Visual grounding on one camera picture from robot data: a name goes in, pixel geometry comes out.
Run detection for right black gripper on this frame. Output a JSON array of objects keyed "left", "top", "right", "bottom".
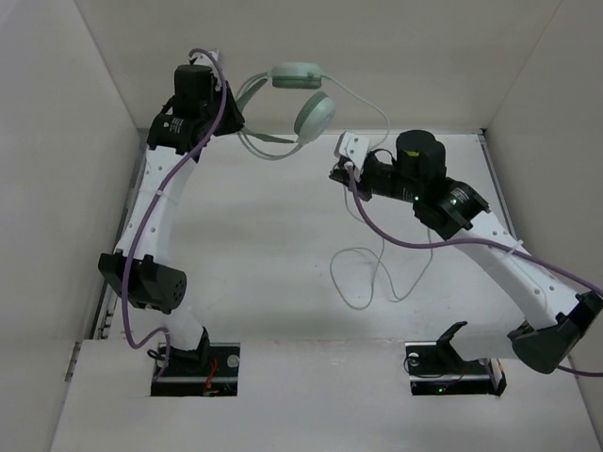
[{"left": 329, "top": 158, "right": 422, "bottom": 203}]

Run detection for mint green headphone cable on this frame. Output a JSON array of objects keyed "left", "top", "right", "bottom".
[{"left": 319, "top": 74, "right": 437, "bottom": 311}]

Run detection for mint green headphones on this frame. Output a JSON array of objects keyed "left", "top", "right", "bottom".
[{"left": 236, "top": 62, "right": 336, "bottom": 161}]

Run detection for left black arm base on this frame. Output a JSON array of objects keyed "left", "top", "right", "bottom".
[{"left": 150, "top": 343, "right": 240, "bottom": 397}]

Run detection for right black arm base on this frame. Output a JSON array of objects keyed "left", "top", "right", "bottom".
[{"left": 402, "top": 342, "right": 507, "bottom": 396}]

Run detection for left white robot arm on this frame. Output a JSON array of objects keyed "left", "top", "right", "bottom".
[{"left": 98, "top": 64, "right": 244, "bottom": 374}]

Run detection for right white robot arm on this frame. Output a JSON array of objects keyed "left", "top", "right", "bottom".
[{"left": 329, "top": 130, "right": 602, "bottom": 374}]

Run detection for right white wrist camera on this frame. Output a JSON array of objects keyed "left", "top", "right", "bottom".
[{"left": 334, "top": 131, "right": 370, "bottom": 170}]

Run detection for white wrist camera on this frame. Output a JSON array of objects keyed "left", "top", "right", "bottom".
[
  {"left": 188, "top": 48, "right": 222, "bottom": 66},
  {"left": 334, "top": 131, "right": 370, "bottom": 170}
]

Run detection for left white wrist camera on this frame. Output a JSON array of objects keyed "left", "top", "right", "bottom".
[{"left": 188, "top": 48, "right": 222, "bottom": 66}]

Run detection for right aluminium rail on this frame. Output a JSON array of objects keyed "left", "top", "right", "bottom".
[{"left": 478, "top": 129, "right": 516, "bottom": 237}]

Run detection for aluminium rail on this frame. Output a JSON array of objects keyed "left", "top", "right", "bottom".
[
  {"left": 91, "top": 129, "right": 158, "bottom": 340},
  {"left": 478, "top": 129, "right": 516, "bottom": 237}
]

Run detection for left aluminium rail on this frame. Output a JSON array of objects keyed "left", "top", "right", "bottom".
[{"left": 91, "top": 129, "right": 158, "bottom": 340}]

